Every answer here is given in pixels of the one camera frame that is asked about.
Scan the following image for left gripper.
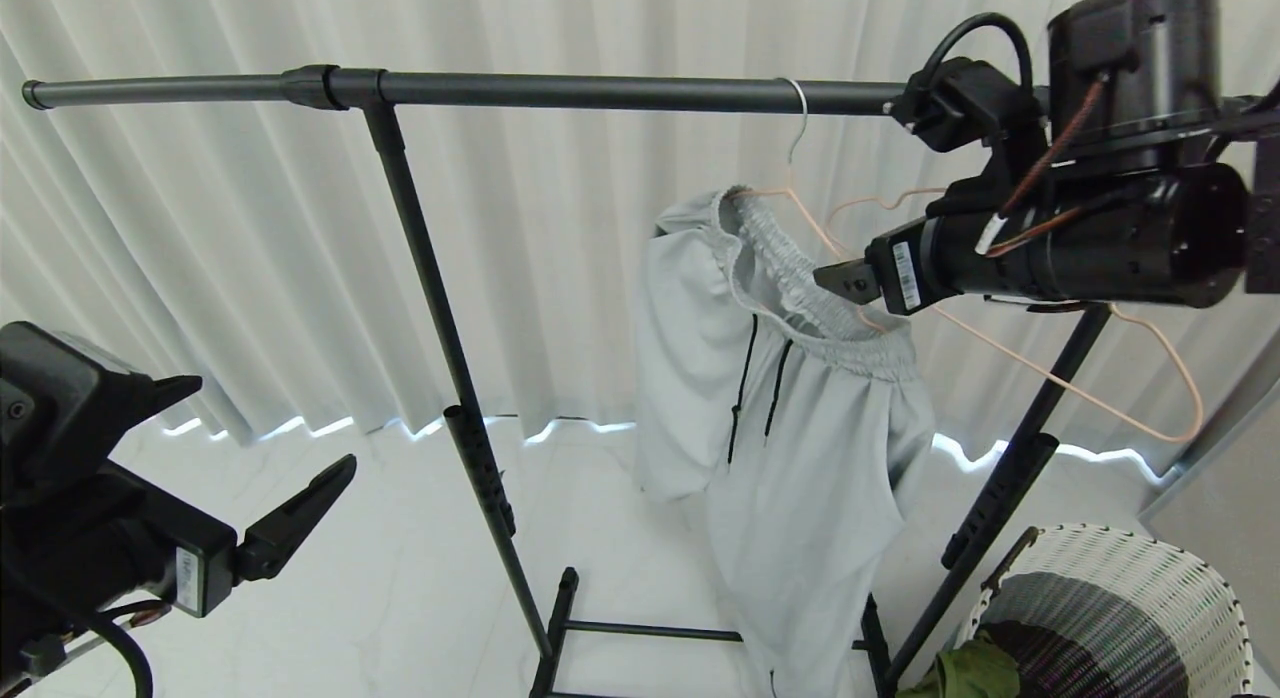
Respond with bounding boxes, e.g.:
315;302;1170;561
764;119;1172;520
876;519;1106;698
0;454;358;619

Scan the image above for white laundry basket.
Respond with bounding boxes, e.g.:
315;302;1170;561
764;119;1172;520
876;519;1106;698
955;523;1254;698

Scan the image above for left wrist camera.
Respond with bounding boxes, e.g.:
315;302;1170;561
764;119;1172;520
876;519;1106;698
0;321;204;499

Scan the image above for white curtain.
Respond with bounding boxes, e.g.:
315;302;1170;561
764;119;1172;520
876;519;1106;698
0;0;1280;479

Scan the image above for pink clothes hanger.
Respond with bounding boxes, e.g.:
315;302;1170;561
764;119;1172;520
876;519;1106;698
728;76;906;337
822;186;1205;445

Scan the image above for pale grey shorts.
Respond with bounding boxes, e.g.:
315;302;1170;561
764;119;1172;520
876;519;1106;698
632;186;938;698

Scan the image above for green garment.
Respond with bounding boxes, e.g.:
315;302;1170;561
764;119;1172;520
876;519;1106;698
895;633;1021;698

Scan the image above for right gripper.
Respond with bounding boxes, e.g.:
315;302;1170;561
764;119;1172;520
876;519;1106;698
865;163;1251;314

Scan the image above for black clothes rack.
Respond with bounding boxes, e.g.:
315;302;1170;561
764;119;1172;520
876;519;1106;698
20;63;1116;698

